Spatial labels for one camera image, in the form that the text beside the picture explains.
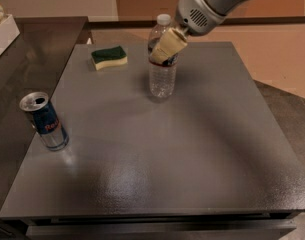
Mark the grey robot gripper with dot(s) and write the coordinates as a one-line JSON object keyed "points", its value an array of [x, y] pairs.
{"points": [[194, 14]]}

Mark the clear plastic water bottle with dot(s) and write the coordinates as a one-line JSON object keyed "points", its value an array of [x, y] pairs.
{"points": [[161, 76]]}

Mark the green and yellow sponge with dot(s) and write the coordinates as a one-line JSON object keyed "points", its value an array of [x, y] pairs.
{"points": [[110, 57]]}

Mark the blue silver Red Bull can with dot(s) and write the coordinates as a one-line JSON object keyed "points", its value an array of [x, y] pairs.
{"points": [[44, 119]]}

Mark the white box on side table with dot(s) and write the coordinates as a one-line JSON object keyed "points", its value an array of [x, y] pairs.
{"points": [[8, 33]]}

